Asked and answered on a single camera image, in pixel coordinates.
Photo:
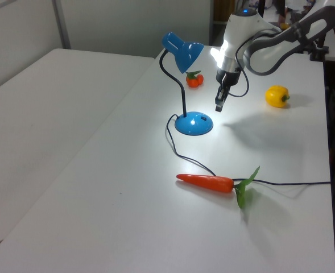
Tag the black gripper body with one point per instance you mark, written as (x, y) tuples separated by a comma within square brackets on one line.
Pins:
[(229, 76)]

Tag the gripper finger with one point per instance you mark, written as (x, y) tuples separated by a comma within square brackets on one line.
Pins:
[(219, 99), (226, 95)]

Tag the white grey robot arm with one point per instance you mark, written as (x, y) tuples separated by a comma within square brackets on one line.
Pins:
[(265, 54)]

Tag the blue gooseneck desk lamp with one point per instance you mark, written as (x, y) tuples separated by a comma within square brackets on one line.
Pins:
[(187, 54)]

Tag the orange toy tomatoes with leaf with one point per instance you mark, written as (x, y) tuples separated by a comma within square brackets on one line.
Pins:
[(194, 80)]

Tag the yellow toy bell pepper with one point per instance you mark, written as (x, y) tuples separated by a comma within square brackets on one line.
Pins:
[(275, 96)]

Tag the small yellow object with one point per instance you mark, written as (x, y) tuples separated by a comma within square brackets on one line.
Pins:
[(283, 26)]

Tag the orange toy carrot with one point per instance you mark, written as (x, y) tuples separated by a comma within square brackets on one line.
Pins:
[(210, 182)]

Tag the black table clamp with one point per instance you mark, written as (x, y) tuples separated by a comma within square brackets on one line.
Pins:
[(319, 54)]

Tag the black pole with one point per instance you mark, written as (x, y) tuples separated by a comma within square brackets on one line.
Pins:
[(321, 42)]

